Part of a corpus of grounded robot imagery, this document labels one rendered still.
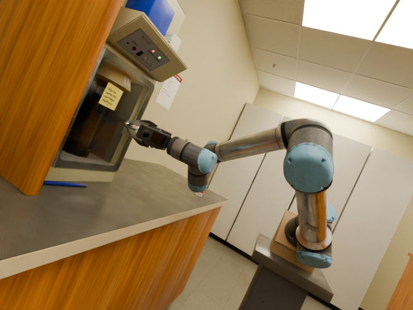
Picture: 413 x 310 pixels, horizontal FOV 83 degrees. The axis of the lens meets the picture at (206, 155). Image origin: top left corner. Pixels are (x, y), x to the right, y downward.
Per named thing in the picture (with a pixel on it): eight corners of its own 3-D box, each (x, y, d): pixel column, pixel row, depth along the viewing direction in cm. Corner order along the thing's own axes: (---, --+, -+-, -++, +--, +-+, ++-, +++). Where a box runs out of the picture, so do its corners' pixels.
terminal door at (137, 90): (46, 166, 70) (100, 43, 69) (115, 171, 99) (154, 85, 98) (48, 166, 70) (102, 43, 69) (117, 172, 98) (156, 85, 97)
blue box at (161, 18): (122, 11, 71) (134, -17, 70) (141, 31, 80) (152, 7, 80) (147, 18, 67) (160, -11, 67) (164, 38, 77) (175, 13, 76)
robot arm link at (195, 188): (213, 176, 94) (216, 157, 86) (203, 197, 86) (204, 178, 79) (195, 170, 96) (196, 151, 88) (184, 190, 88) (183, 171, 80)
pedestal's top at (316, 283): (314, 272, 118) (318, 264, 118) (329, 304, 87) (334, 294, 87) (256, 239, 127) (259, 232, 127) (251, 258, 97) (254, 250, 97)
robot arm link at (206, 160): (206, 181, 78) (208, 163, 72) (179, 167, 81) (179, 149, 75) (217, 166, 83) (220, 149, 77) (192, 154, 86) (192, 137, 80)
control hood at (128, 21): (99, 35, 68) (113, 3, 68) (157, 81, 99) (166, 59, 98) (128, 44, 64) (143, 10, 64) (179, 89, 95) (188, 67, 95)
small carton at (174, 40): (157, 45, 86) (164, 31, 86) (165, 53, 91) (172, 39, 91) (167, 47, 84) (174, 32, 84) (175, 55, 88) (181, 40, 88)
